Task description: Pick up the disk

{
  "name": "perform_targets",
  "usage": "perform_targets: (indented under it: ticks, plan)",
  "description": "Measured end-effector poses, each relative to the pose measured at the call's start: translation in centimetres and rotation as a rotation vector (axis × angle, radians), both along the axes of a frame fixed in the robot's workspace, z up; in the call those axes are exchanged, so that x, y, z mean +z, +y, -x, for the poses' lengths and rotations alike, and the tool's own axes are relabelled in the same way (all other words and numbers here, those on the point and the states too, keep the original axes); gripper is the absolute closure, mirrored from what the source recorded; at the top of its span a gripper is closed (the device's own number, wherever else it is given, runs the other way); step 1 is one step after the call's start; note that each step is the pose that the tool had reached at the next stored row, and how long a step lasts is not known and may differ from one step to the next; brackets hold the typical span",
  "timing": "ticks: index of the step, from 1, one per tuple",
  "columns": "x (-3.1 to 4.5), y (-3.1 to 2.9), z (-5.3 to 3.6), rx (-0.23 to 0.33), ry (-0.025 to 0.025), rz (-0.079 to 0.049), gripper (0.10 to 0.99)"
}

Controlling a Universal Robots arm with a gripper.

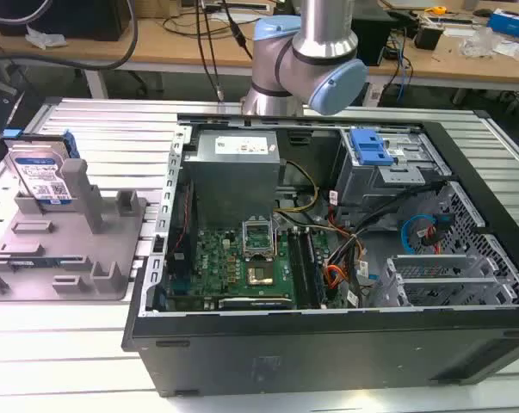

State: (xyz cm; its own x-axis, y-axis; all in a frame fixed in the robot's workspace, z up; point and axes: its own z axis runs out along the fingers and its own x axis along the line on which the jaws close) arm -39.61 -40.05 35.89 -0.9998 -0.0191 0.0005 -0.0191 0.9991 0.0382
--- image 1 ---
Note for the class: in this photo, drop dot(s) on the black open PC case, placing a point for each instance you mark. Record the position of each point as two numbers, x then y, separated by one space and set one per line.
310 335

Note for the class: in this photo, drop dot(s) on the clear plastic bag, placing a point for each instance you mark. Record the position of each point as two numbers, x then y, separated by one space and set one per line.
46 36

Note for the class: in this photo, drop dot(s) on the CPU socket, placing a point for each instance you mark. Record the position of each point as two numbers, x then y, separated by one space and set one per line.
259 241

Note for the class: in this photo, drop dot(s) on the grey metal disk bay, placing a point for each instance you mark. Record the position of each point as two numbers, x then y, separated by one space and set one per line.
388 172

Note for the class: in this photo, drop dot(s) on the black RAM slot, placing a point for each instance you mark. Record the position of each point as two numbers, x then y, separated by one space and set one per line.
313 266
298 266

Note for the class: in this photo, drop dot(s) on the grey power supply unit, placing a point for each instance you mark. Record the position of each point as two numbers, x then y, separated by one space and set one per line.
233 172

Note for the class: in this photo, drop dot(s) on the blue white box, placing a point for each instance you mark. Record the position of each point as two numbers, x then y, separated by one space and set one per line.
512 23

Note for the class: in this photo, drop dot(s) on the black box on desk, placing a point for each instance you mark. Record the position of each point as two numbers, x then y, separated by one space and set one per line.
429 36

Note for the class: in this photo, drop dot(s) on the RAM stick in rack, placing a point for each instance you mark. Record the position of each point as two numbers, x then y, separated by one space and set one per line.
37 262

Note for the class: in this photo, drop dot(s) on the silver metal drive cage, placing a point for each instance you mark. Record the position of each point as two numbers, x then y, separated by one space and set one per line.
444 279

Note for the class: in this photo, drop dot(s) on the blue drive bay latch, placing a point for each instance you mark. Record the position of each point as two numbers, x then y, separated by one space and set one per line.
370 146

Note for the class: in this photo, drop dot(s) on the grey parts rack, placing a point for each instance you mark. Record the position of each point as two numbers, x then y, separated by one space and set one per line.
65 241

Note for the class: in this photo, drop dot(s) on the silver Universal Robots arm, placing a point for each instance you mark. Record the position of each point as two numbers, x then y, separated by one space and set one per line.
293 56

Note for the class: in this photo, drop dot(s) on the hard disk in blue carrier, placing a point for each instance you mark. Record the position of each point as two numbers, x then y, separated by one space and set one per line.
37 172

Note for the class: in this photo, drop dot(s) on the graphics card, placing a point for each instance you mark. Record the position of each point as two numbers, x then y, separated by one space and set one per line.
255 302

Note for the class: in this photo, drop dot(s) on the green motherboard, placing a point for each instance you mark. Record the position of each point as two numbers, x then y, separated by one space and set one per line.
224 262

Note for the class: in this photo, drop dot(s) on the wooden desk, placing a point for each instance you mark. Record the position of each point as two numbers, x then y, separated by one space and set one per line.
259 43

